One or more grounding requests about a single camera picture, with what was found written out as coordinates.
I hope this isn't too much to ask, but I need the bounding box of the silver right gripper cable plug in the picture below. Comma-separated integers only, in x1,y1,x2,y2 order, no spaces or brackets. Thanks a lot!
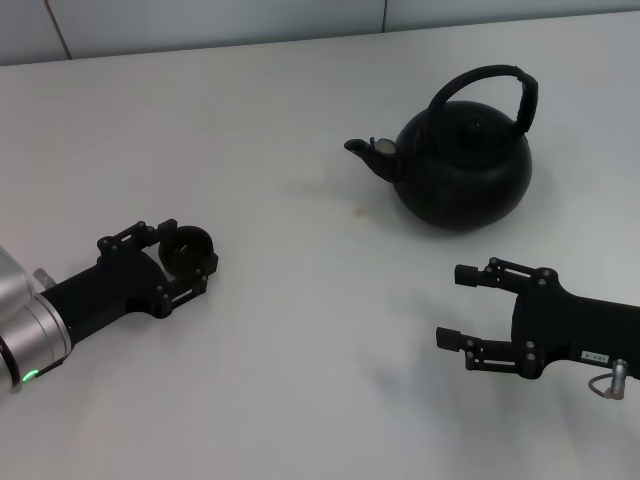
588,358,629,400

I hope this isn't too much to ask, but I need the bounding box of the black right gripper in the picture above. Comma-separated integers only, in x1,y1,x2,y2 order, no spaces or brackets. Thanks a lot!
435,256,640,381

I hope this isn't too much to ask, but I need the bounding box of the small dark teacup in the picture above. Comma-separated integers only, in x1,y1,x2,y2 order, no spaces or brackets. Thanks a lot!
157,225,215,276

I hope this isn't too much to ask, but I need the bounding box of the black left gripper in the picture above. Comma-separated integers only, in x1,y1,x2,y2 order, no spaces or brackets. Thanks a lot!
39,217,221,347

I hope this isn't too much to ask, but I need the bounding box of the black round teapot with handle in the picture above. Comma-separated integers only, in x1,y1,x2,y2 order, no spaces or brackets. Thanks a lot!
343,64,540,232

